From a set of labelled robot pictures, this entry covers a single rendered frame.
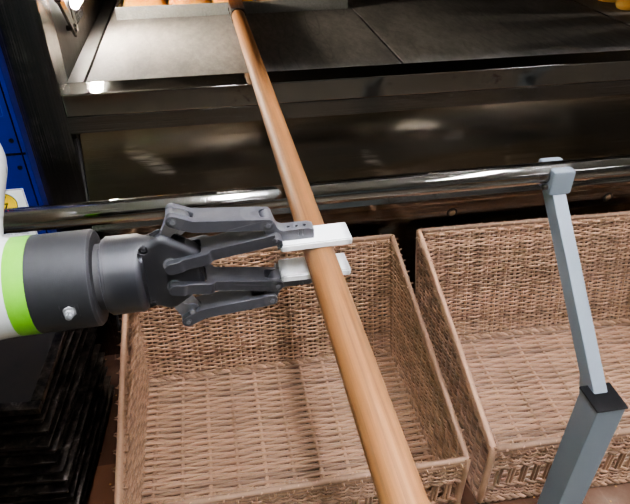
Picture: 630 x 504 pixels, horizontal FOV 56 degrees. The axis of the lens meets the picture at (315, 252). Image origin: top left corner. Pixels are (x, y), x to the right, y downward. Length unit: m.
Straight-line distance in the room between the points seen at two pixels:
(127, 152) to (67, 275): 0.62
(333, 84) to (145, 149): 0.36
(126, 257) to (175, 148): 0.61
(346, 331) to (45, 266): 0.26
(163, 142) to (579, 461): 0.85
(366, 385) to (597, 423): 0.47
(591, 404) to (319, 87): 0.67
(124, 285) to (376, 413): 0.26
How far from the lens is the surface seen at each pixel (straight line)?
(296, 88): 1.09
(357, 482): 0.99
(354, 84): 1.11
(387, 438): 0.42
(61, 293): 0.56
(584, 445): 0.89
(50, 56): 1.09
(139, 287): 0.56
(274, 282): 0.59
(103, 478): 1.22
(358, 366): 0.46
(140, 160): 1.15
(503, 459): 1.08
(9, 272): 0.57
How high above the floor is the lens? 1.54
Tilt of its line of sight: 36 degrees down
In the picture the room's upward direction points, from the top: straight up
